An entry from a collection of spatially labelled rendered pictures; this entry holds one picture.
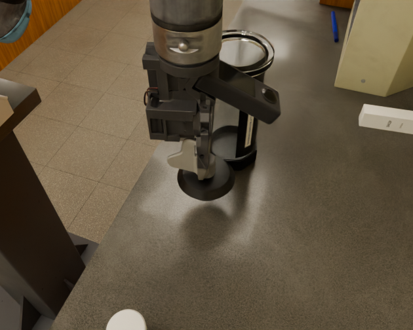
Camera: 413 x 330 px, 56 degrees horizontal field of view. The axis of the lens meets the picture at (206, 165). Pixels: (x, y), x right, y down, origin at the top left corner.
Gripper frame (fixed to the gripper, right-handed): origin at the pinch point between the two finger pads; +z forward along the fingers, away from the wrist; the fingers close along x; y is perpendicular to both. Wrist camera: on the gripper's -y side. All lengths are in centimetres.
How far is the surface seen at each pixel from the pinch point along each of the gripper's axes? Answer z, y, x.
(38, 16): 90, 129, -202
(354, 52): 0.4, -28.2, -33.0
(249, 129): 0.1, -6.6, -8.4
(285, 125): 9.9, -14.8, -20.2
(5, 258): 50, 54, -6
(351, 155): 9.9, -26.8, -12.8
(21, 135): 104, 107, -102
